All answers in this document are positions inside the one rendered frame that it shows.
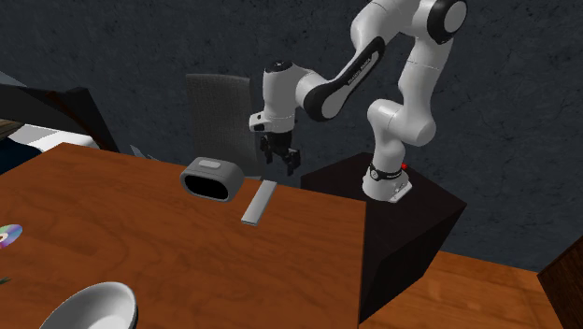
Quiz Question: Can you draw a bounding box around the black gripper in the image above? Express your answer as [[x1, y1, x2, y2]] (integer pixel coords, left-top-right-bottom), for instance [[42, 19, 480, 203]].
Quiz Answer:
[[260, 131, 302, 178]]

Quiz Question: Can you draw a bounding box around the grey flat remote control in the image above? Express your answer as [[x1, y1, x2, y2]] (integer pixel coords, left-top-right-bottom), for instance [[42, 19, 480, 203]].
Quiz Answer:
[[240, 179, 279, 227]]

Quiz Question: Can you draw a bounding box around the grey oval speaker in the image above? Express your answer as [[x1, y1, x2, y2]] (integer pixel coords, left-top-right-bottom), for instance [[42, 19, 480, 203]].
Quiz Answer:
[[179, 156, 246, 204]]

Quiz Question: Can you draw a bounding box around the grey office chair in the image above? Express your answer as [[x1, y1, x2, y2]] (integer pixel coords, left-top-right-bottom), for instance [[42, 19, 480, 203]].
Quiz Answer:
[[185, 73, 266, 179]]

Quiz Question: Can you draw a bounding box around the dark robot stand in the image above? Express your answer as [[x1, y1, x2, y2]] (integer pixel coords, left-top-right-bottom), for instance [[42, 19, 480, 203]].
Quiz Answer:
[[300, 151, 468, 324]]

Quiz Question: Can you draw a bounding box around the dark bed with white sheet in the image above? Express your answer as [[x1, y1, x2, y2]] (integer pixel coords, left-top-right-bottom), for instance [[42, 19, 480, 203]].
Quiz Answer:
[[0, 70, 121, 176]]

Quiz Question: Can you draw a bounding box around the white bowl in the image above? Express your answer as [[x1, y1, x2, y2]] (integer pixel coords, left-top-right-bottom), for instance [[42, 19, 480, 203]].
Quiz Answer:
[[38, 281, 139, 329]]

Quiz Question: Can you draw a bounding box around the iridescent disc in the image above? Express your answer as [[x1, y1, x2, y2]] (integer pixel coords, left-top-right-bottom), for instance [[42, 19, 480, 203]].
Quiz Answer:
[[0, 223, 24, 250]]

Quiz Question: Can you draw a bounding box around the dark wooden cabinet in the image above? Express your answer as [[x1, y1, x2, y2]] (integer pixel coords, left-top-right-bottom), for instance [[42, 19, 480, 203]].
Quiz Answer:
[[536, 236, 583, 329]]

